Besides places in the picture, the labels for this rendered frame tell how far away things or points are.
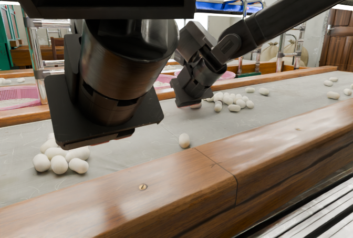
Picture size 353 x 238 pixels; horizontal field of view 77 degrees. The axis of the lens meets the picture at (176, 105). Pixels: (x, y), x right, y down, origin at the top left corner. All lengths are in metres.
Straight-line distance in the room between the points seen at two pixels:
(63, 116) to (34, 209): 0.11
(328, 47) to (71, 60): 5.36
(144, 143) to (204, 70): 0.19
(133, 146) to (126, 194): 0.16
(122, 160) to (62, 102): 0.19
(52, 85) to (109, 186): 0.13
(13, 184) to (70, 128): 0.19
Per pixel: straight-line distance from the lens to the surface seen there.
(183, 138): 0.40
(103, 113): 0.19
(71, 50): 0.19
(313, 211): 0.44
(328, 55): 5.44
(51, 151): 0.41
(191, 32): 0.48
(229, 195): 0.30
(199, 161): 0.32
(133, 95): 0.16
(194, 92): 0.51
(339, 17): 5.40
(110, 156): 0.40
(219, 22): 7.09
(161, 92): 0.68
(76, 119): 0.21
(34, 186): 0.37
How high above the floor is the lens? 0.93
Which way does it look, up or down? 18 degrees down
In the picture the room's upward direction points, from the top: straight up
